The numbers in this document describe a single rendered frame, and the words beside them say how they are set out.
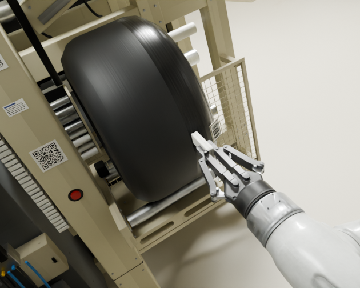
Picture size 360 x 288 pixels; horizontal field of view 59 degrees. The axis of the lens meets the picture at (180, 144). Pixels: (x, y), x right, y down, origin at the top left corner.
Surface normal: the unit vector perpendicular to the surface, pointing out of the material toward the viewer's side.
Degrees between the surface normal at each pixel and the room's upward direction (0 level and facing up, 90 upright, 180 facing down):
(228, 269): 0
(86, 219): 90
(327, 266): 19
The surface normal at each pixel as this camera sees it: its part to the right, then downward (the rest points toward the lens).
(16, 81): 0.45, 0.44
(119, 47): -0.05, -0.51
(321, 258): -0.34, -0.54
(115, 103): -0.04, 0.02
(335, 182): -0.27, -0.76
